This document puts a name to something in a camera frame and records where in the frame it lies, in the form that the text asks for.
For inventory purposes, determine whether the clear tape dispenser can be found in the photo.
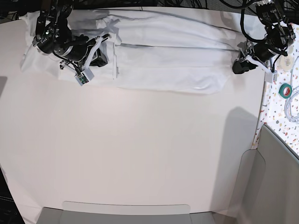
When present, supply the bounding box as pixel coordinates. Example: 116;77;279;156
279;45;294;72

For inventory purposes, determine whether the white t-shirt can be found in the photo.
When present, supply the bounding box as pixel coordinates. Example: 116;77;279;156
20;9;243;96

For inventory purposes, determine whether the white coiled cable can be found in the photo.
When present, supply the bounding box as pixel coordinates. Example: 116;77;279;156
284;56;299;122

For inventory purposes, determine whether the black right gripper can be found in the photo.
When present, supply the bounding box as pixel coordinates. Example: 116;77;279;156
53;35;108;68

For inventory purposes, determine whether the green tape roll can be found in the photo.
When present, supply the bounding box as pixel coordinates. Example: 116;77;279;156
279;83;292;98

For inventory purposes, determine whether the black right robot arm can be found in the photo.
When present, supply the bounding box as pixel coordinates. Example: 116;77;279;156
33;0;107;71

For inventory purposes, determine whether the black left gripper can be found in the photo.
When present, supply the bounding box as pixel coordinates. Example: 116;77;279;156
232;41;277;75

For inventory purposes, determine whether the terrazzo pattern side surface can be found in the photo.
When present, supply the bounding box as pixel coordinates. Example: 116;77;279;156
252;24;299;154

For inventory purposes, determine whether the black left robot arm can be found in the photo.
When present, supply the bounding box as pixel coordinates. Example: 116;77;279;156
232;0;299;75

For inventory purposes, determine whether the grey chair right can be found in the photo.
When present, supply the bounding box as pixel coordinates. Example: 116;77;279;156
212;125;299;224

